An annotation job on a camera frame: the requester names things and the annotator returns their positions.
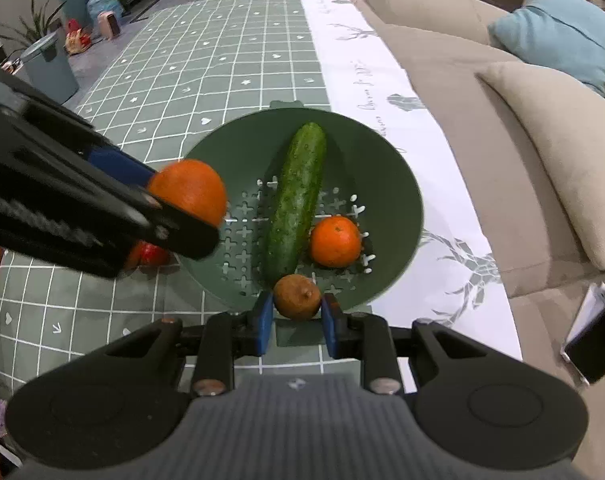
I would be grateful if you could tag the brown kiwi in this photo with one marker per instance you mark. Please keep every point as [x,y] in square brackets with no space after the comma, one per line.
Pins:
[297,297]

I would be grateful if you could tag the pink space heater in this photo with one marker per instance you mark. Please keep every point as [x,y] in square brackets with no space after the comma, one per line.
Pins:
[110,26]

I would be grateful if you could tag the green checked tablecloth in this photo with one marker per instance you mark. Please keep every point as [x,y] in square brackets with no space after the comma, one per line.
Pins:
[207,75]

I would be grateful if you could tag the red toy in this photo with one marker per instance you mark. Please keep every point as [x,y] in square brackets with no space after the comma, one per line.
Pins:
[77,39]

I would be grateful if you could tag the green cucumber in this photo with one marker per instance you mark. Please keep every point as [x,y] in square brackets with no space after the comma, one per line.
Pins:
[295,200]

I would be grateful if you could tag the yellow-green mango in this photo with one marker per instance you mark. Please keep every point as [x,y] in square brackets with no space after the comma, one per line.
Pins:
[152,256]

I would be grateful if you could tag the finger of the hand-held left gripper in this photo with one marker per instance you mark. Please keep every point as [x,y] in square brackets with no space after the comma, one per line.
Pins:
[182,235]
[120,166]

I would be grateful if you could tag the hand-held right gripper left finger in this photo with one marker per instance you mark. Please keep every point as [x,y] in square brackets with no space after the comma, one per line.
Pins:
[265,329]

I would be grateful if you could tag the beige pillow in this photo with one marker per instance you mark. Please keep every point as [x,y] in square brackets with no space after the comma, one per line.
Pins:
[562,150]

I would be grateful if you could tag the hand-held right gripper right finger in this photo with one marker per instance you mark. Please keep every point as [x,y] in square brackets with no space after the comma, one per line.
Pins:
[331,334]

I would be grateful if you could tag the orange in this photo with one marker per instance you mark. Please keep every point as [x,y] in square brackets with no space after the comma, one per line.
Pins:
[335,241]
[190,187]

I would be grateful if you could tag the blue pillow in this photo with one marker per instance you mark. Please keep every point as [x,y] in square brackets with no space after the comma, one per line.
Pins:
[562,35]

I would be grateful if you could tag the black smartphone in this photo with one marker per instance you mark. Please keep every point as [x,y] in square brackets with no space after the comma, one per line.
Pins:
[599,345]

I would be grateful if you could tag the blue water bottle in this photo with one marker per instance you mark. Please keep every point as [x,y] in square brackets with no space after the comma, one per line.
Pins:
[102,0]

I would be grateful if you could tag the grey trash bin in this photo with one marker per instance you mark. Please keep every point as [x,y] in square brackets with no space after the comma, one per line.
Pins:
[50,72]

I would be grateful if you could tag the green strainer bowl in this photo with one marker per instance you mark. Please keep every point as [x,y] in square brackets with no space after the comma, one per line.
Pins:
[377,180]

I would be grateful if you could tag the long-leaf potted plant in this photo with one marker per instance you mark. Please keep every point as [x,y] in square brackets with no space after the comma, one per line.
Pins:
[32,25]

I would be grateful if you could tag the beige sofa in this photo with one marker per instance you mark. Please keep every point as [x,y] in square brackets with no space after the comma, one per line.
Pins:
[462,125]

